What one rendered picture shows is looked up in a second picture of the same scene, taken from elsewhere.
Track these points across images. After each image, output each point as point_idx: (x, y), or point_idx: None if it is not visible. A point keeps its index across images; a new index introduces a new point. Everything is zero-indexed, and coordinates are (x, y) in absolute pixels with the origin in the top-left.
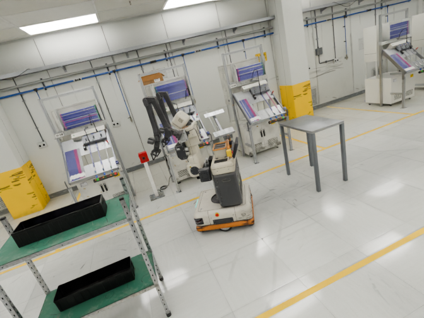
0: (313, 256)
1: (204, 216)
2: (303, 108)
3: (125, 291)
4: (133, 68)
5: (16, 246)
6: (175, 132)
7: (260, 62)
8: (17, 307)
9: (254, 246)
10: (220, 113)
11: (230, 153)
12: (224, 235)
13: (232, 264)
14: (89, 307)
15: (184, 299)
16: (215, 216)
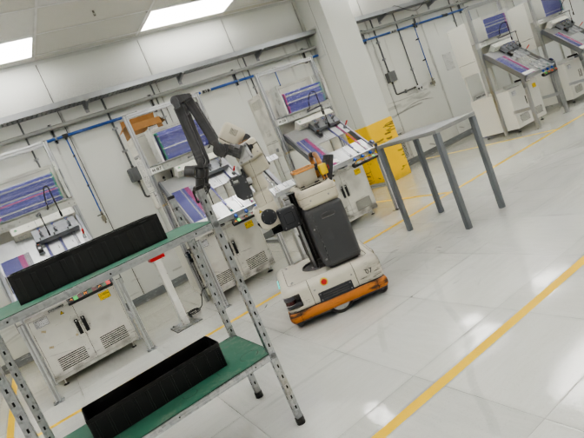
0: (504, 282)
1: (301, 290)
2: (392, 160)
3: (219, 379)
4: (98, 129)
5: (11, 308)
6: (230, 146)
7: (315, 82)
8: None
9: (403, 307)
10: (273, 160)
11: (325, 167)
12: (344, 315)
13: (379, 335)
14: (160, 417)
15: (318, 397)
16: (321, 284)
